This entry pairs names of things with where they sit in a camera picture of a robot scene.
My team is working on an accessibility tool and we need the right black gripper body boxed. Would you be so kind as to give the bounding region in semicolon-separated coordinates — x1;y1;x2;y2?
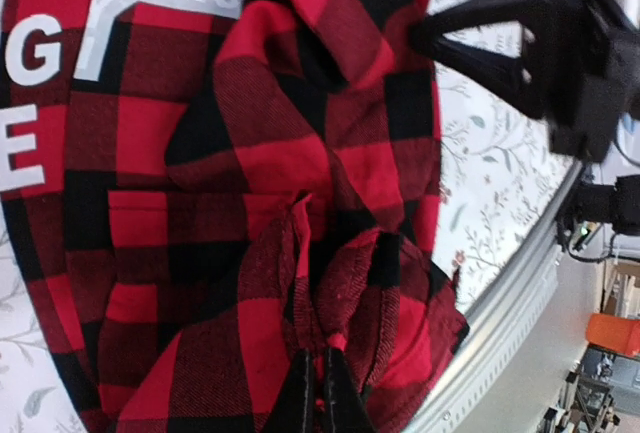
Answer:
519;0;639;162

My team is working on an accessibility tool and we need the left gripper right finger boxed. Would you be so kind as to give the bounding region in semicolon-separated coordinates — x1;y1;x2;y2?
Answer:
322;348;375;433

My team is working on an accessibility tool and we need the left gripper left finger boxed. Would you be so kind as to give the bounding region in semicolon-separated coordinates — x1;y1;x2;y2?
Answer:
262;350;315;433

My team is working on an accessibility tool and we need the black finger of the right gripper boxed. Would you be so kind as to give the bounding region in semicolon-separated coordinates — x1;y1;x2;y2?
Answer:
409;0;552;48

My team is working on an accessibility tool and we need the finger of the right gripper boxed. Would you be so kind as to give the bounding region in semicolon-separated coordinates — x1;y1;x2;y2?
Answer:
429;37;550;120

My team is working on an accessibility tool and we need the red black plaid shirt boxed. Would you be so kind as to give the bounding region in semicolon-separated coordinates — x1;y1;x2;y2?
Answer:
1;0;469;432

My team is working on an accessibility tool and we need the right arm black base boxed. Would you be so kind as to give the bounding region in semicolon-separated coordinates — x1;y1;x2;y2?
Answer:
555;175;639;264

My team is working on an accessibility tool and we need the floral patterned table cloth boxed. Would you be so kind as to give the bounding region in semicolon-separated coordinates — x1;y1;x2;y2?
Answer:
1;0;571;432

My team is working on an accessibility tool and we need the orange box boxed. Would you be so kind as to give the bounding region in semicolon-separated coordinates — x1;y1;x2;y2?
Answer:
586;313;640;357

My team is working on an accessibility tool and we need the aluminium front rail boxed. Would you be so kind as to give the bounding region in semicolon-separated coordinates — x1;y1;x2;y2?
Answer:
406;163;582;433

